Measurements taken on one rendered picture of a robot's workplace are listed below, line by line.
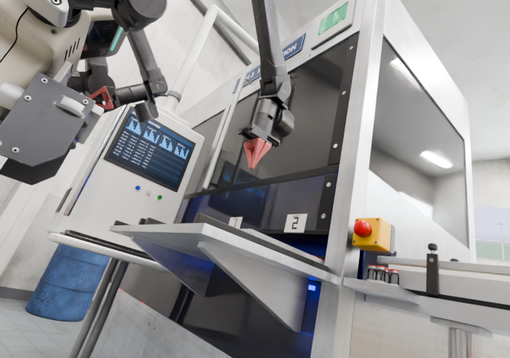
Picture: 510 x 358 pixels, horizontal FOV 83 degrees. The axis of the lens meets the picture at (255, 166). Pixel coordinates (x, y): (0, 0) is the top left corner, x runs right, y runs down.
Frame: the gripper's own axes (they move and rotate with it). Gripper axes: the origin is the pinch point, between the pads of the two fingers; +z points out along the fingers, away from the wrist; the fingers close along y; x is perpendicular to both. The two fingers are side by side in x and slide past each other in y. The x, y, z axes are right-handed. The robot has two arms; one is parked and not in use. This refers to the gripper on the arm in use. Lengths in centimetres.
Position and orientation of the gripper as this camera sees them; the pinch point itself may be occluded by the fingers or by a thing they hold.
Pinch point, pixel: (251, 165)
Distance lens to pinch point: 74.9
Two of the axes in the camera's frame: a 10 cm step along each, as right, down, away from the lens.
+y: 7.5, 4.1, 5.2
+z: -2.3, 8.9, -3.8
